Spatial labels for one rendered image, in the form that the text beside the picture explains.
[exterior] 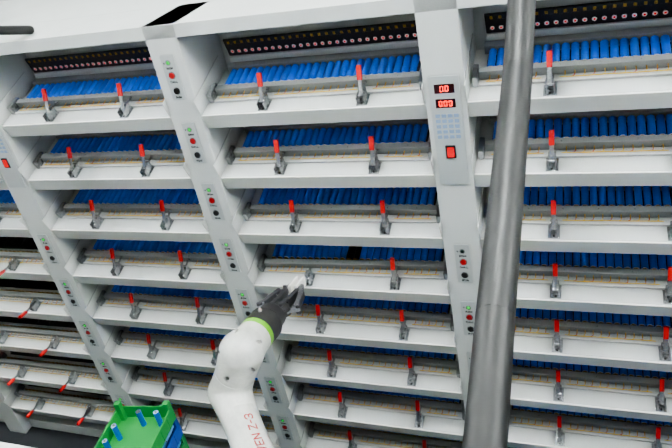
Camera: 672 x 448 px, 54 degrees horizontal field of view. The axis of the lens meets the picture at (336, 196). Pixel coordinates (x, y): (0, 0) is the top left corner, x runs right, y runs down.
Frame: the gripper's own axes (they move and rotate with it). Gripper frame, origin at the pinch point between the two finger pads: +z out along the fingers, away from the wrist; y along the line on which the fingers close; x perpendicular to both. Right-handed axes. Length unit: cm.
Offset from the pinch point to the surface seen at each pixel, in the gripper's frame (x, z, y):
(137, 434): -53, -11, -61
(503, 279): 63, -115, 72
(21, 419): -87, 25, -158
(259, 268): 0.0, 9.9, -16.8
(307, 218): 17.5, 8.2, 2.6
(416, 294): -4.4, 6.6, 33.1
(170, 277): -3.5, 7.7, -48.5
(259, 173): 33.7, 0.5, -6.3
